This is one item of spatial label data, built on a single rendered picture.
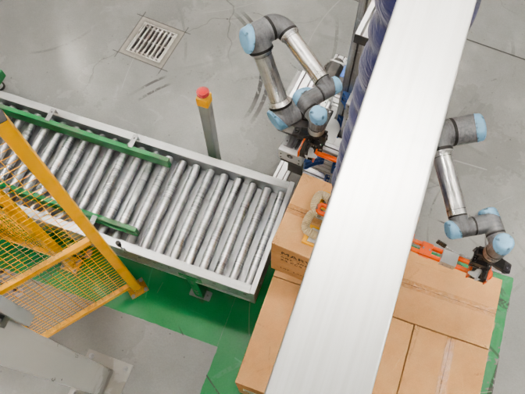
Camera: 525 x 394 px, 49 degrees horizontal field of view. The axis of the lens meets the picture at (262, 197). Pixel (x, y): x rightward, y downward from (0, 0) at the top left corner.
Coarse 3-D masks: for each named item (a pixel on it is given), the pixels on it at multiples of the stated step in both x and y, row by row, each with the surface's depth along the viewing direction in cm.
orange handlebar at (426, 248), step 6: (324, 156) 274; (330, 156) 273; (318, 204) 264; (324, 204) 264; (318, 210) 263; (414, 240) 256; (420, 246) 258; (426, 246) 255; (432, 246) 255; (414, 252) 255; (420, 252) 254; (426, 252) 254; (438, 252) 255; (432, 258) 253; (438, 258) 253; (462, 258) 253; (456, 264) 252; (462, 270) 251; (468, 270) 251
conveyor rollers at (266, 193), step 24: (48, 144) 353; (72, 144) 356; (24, 168) 348; (72, 168) 347; (120, 168) 348; (168, 168) 348; (192, 168) 346; (72, 192) 340; (120, 192) 340; (168, 192) 339; (216, 192) 339; (264, 192) 339; (144, 216) 334; (192, 216) 334; (240, 216) 333; (144, 240) 328; (168, 240) 329; (216, 240) 328; (264, 240) 327; (216, 264) 324; (240, 264) 322
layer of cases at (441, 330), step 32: (416, 256) 323; (288, 288) 316; (416, 288) 316; (448, 288) 315; (480, 288) 315; (288, 320) 310; (416, 320) 309; (448, 320) 309; (480, 320) 309; (256, 352) 303; (384, 352) 302; (416, 352) 302; (448, 352) 302; (480, 352) 302; (256, 384) 297; (384, 384) 296; (416, 384) 296; (448, 384) 296; (480, 384) 296
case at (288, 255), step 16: (304, 176) 285; (304, 192) 281; (288, 208) 278; (304, 208) 278; (288, 224) 275; (320, 224) 275; (288, 240) 272; (272, 256) 290; (288, 256) 279; (304, 256) 269; (288, 272) 302; (304, 272) 290
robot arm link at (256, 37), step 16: (240, 32) 259; (256, 32) 255; (272, 32) 257; (256, 48) 259; (272, 48) 262; (256, 64) 268; (272, 64) 266; (272, 80) 269; (272, 96) 274; (288, 96) 280; (272, 112) 279; (288, 112) 277
